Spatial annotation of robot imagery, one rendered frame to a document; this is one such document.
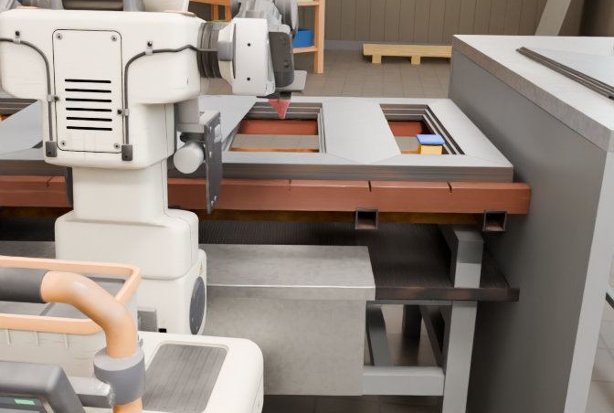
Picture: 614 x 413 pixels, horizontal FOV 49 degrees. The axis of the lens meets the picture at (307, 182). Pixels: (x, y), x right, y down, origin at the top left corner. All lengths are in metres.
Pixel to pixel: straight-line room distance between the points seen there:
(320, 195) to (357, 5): 8.11
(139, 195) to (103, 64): 0.21
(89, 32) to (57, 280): 0.40
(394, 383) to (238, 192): 0.67
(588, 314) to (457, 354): 0.53
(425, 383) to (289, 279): 0.59
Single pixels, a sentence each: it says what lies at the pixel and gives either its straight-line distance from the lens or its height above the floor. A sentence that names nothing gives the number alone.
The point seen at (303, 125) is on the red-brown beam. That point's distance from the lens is 2.19.
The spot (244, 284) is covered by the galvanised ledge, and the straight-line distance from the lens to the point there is 1.39.
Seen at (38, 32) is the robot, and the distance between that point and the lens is 1.05.
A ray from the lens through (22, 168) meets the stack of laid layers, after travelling 1.68.
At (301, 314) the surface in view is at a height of 0.52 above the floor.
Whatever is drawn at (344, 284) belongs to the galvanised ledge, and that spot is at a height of 0.68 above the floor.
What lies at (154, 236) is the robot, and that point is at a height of 0.89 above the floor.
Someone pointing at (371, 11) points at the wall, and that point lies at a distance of 9.56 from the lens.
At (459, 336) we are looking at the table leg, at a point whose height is 0.41.
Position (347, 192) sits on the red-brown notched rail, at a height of 0.81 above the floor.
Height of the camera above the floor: 1.33
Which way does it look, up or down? 19 degrees down
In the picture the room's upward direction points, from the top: 1 degrees clockwise
